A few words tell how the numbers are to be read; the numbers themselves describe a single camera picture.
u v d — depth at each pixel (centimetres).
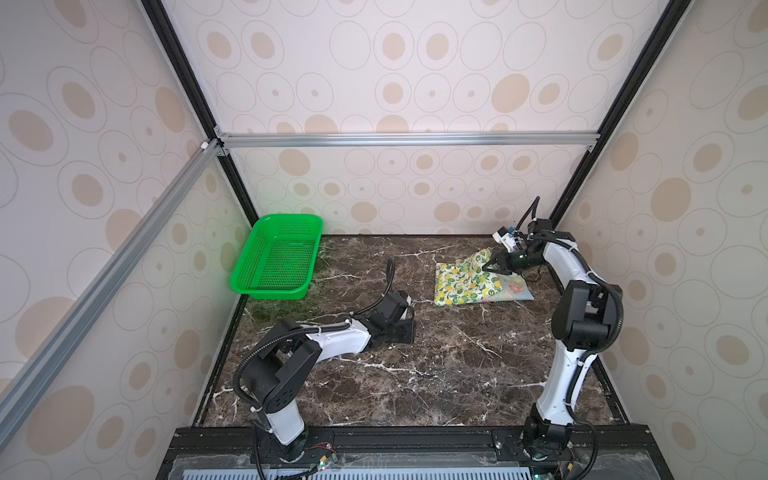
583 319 56
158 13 67
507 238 90
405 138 94
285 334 46
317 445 73
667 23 69
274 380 45
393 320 73
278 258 113
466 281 97
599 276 56
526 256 82
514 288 102
